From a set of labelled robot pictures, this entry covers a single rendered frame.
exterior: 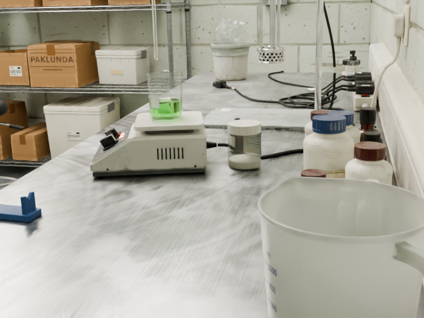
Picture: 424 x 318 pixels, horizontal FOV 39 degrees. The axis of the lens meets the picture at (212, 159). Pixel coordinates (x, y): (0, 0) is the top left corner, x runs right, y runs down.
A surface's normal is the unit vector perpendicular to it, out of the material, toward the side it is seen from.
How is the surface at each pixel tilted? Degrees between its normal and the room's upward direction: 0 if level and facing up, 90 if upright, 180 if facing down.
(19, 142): 90
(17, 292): 0
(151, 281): 0
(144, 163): 90
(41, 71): 92
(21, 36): 90
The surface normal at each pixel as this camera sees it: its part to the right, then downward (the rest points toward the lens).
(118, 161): 0.05, 0.27
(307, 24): -0.21, 0.27
